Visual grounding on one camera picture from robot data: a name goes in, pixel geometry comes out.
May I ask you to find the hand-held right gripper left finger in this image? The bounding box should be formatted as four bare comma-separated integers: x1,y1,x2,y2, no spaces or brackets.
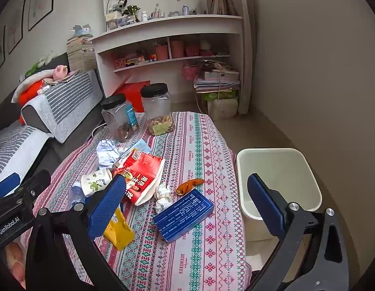
25,174,130,291

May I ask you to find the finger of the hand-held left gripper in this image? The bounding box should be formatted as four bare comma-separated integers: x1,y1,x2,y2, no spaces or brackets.
0,169,51,210

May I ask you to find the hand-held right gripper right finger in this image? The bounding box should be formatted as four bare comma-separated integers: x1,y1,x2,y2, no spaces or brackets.
247,173,350,291

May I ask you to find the white chair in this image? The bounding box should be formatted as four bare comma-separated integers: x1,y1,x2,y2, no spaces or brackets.
236,148,323,242

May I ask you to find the person's left hand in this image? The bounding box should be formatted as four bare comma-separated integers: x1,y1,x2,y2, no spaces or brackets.
4,242,27,288

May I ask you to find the yellow snack packet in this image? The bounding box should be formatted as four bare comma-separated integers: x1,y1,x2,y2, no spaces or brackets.
103,206,135,251

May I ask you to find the grey striped seat cover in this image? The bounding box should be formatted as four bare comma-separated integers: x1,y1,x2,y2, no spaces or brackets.
0,126,55,185

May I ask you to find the clear plastic bottle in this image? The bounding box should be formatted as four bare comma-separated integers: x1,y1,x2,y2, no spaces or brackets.
68,182,86,207

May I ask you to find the crumpled light blue paper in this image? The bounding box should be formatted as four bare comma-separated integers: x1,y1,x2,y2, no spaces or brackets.
96,139,120,169

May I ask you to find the red snack bag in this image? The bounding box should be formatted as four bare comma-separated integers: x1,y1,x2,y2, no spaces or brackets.
113,149,165,207

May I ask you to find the light blue paper packet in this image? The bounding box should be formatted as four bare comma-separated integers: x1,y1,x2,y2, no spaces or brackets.
127,139,152,155

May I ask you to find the flat dark blue box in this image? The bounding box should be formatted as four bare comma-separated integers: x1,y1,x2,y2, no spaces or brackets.
152,188,215,243

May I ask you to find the orange peel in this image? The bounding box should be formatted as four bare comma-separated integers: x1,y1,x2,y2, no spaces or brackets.
176,179,205,195

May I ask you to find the dark grey sofa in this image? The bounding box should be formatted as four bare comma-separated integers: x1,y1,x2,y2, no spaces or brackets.
0,51,104,188

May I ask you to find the clear jar with blue label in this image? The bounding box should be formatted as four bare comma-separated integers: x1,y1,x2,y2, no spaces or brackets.
101,93,140,143

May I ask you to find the white plastic bag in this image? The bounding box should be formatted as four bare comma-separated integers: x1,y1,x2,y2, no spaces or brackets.
207,98,239,121

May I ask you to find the white pillow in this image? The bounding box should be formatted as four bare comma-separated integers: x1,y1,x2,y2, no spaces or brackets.
11,70,59,104

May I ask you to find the clear bag of snacks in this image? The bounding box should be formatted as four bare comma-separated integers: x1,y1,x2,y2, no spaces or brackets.
140,83,176,136

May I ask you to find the green package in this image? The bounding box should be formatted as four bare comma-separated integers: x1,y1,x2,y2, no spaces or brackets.
202,90,239,101

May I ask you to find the red box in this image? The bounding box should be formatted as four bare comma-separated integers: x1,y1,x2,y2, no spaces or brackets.
113,80,152,113

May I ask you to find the pink pig plush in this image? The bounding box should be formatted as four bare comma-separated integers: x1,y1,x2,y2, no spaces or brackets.
52,65,70,81

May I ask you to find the pile of papers and books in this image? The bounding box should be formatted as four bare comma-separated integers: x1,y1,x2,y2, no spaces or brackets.
193,61,240,94

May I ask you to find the stack of books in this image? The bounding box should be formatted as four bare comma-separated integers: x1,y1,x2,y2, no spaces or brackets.
66,36,98,73

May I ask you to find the medium framed picture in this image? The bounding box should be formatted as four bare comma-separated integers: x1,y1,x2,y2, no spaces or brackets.
7,0,26,55

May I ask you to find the pink pot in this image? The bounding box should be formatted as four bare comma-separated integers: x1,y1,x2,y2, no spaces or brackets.
154,45,170,61
170,40,185,59

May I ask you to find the clear storage box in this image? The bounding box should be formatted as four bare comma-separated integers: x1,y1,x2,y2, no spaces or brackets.
106,12,136,31

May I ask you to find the large framed picture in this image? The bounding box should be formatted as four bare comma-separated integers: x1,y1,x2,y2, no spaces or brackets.
27,0,57,31

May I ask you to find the white shelf unit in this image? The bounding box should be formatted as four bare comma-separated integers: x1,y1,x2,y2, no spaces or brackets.
92,0,253,116

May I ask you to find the potted green plant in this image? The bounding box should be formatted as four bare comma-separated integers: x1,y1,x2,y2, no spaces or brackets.
122,4,141,17

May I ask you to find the row of upright books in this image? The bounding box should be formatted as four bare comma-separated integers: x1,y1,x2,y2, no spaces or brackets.
206,0,238,16

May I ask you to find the white cable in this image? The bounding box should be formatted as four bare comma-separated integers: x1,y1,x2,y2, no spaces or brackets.
91,123,107,141

